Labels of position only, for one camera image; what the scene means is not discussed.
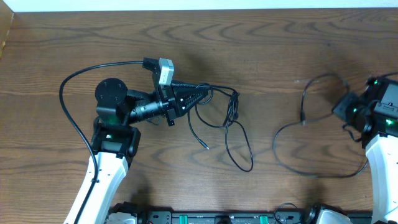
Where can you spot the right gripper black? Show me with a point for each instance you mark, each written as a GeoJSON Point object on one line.
{"type": "Point", "coordinates": [339, 109]}

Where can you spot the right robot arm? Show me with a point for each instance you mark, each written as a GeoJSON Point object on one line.
{"type": "Point", "coordinates": [374, 115]}

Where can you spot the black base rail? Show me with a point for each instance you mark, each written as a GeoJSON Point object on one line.
{"type": "Point", "coordinates": [127, 212]}

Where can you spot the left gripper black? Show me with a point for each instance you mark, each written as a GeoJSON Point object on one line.
{"type": "Point", "coordinates": [180, 96]}

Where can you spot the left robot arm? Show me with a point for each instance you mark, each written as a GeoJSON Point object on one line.
{"type": "Point", "coordinates": [115, 141]}

